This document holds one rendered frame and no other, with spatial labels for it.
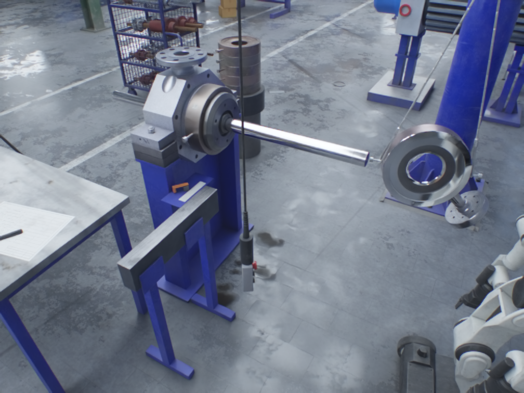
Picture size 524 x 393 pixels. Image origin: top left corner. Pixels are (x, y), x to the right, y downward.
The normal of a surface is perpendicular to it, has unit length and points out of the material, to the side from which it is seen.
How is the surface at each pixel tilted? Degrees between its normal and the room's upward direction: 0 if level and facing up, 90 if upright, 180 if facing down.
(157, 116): 90
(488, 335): 90
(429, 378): 0
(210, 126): 80
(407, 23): 90
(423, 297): 0
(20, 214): 0
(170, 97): 45
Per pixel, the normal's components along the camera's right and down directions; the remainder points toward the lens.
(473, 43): -0.76, 0.39
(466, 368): -0.30, 0.57
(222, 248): 0.00, -0.80
